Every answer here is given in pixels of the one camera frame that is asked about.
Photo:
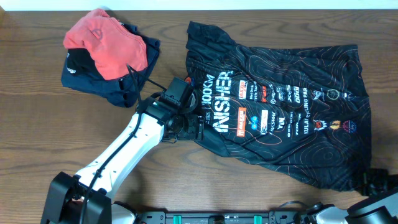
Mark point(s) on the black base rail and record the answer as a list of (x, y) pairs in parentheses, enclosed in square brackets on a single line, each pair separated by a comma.
[(272, 217)]

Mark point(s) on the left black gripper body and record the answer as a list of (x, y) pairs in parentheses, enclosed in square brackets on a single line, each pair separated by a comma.
[(186, 129)]

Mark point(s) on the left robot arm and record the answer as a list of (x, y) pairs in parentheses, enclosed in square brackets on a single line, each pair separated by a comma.
[(88, 196)]

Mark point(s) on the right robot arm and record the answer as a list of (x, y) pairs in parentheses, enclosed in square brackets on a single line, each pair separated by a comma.
[(380, 206)]

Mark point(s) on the red folded shirt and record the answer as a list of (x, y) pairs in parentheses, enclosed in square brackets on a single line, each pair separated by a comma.
[(109, 43)]

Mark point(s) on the navy folded garment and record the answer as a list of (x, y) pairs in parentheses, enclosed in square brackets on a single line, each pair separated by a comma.
[(79, 73)]

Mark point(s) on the black printed cycling jersey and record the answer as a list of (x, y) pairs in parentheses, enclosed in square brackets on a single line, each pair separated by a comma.
[(301, 112)]

